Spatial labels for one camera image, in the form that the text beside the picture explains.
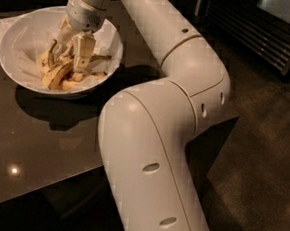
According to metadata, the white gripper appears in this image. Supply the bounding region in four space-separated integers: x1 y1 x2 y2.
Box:
53 0 106 72

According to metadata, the black appliance with vent grille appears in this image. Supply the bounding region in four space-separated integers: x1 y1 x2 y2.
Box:
205 0 290 79

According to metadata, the white paper napkin in bowl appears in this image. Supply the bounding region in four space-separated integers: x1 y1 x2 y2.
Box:
9 7 124 98

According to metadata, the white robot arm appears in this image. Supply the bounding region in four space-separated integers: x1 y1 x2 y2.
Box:
65 0 231 231

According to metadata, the yellow banana peel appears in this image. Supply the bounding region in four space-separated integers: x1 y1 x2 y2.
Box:
38 39 107 91

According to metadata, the white ceramic bowl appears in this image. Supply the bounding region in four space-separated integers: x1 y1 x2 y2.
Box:
0 1 127 104

